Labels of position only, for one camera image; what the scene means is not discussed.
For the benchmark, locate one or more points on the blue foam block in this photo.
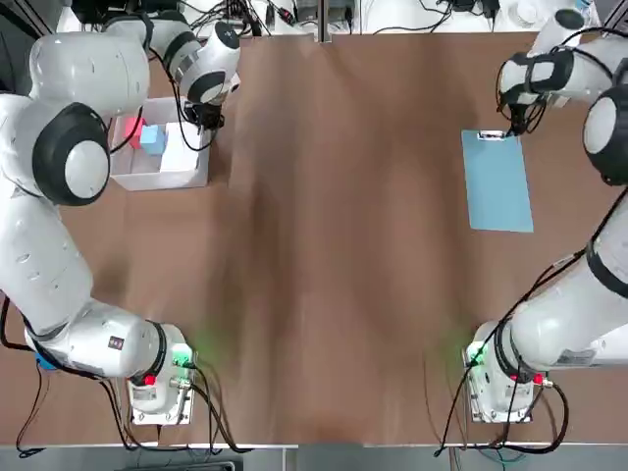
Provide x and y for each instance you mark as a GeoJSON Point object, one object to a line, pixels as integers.
{"type": "Point", "coordinates": [151, 142]}

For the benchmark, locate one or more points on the blue desk lamp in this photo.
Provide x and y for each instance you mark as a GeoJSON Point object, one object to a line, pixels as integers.
{"type": "Point", "coordinates": [46, 363]}

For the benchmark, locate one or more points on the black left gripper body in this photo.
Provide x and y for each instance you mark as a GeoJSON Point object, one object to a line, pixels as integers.
{"type": "Point", "coordinates": [206, 115]}

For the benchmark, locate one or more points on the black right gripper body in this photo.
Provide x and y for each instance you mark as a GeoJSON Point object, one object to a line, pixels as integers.
{"type": "Point", "coordinates": [522, 118]}

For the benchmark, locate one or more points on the red foam block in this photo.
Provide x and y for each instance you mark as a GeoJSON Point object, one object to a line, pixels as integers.
{"type": "Point", "coordinates": [131, 132]}

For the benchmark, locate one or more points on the aluminium frame post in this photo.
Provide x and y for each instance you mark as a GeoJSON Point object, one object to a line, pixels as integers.
{"type": "Point", "coordinates": [324, 19]}

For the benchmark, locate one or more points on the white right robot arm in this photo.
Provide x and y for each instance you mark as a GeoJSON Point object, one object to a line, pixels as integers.
{"type": "Point", "coordinates": [549, 333]}

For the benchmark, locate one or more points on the light blue A4 clipboard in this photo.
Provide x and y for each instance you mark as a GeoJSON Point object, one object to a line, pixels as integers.
{"type": "Point", "coordinates": [498, 186]}

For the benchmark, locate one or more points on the clear plastic bin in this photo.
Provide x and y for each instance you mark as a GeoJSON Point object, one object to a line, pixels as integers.
{"type": "Point", "coordinates": [162, 180]}

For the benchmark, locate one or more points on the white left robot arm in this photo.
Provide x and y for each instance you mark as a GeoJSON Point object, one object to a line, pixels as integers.
{"type": "Point", "coordinates": [54, 275]}

